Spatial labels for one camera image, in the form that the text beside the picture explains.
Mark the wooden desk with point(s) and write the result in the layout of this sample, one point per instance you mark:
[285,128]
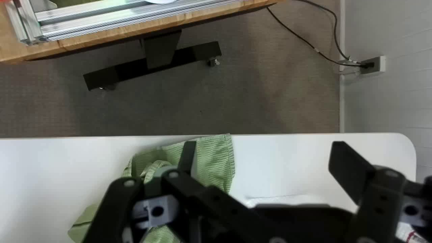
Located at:
[27,45]

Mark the black desk foot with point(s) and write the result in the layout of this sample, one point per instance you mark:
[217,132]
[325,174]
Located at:
[152,63]

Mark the white wall outlet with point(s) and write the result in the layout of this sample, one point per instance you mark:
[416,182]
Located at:
[376,64]

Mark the green cloth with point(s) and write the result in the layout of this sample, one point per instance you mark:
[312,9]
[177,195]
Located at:
[210,157]

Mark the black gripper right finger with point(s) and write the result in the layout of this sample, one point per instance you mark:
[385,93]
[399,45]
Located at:
[379,203]

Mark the aluminium frame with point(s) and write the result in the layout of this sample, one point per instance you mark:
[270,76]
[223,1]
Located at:
[112,16]

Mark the white paper towel sheet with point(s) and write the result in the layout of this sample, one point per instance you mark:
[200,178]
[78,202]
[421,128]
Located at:
[287,202]

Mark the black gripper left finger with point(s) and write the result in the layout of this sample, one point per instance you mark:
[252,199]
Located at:
[202,203]

